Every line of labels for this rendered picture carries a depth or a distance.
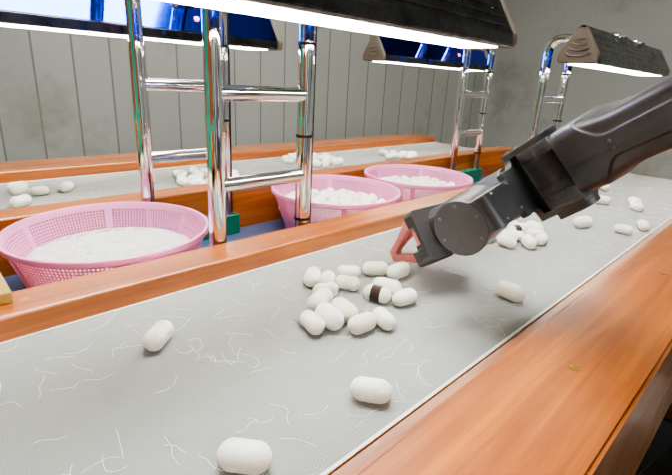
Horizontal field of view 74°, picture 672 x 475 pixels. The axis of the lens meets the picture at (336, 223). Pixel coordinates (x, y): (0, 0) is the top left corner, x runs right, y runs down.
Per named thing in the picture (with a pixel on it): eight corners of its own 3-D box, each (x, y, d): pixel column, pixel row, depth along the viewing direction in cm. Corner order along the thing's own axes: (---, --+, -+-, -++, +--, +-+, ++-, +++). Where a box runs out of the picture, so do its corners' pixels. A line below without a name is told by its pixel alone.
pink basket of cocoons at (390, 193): (411, 226, 102) (416, 185, 99) (369, 265, 79) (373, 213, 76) (308, 207, 113) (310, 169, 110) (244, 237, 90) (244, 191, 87)
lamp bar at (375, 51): (491, 71, 169) (494, 50, 166) (382, 60, 127) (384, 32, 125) (471, 71, 174) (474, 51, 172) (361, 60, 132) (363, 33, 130)
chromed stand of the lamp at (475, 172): (481, 179, 157) (502, 42, 143) (449, 186, 143) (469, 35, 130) (435, 170, 170) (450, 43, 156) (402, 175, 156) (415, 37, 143)
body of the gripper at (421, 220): (398, 217, 55) (443, 189, 50) (445, 205, 62) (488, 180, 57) (421, 266, 54) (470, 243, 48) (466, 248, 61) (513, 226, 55)
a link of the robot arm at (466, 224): (606, 193, 45) (558, 121, 46) (576, 232, 37) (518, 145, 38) (505, 239, 54) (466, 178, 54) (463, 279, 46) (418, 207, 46)
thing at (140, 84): (240, 232, 92) (236, -10, 78) (141, 254, 79) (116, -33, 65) (196, 210, 105) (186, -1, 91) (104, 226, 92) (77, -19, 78)
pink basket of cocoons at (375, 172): (487, 214, 114) (493, 178, 112) (426, 235, 97) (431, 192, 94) (404, 192, 133) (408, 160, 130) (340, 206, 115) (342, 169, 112)
